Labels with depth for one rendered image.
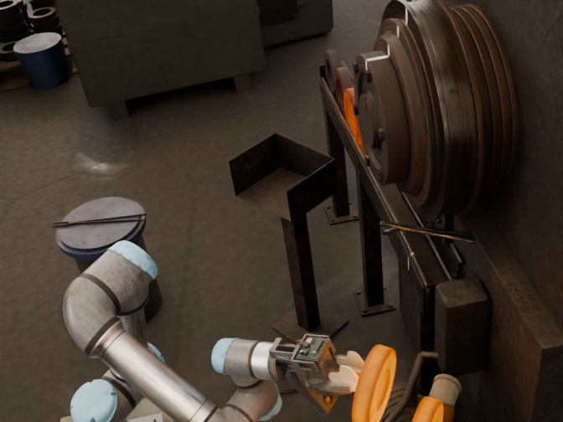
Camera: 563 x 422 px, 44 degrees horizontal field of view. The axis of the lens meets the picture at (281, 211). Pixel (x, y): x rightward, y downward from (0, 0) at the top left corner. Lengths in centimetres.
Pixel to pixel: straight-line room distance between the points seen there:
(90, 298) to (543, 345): 88
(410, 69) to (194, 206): 201
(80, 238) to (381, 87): 143
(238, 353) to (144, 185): 212
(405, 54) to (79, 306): 81
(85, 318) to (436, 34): 88
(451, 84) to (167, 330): 168
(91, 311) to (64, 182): 225
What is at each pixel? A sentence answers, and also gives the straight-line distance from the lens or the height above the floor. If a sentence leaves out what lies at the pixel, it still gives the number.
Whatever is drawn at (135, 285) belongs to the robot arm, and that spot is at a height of 90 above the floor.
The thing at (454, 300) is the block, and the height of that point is 80.
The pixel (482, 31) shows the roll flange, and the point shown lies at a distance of 141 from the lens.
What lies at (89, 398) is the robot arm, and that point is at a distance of 183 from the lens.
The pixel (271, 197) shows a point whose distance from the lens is 218.
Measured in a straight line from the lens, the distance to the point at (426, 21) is 138.
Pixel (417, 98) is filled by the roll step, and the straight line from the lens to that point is 134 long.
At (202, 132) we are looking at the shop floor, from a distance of 377.
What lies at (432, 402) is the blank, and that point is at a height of 77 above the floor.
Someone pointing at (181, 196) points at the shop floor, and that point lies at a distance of 332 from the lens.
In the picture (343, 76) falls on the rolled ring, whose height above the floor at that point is 77.
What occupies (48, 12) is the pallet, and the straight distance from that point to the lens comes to 511.
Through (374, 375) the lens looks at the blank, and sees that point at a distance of 127.
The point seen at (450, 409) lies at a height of 71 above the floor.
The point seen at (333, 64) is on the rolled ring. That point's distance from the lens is 258.
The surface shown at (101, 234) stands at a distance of 249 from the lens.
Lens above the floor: 188
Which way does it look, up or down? 38 degrees down
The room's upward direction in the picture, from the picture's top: 9 degrees counter-clockwise
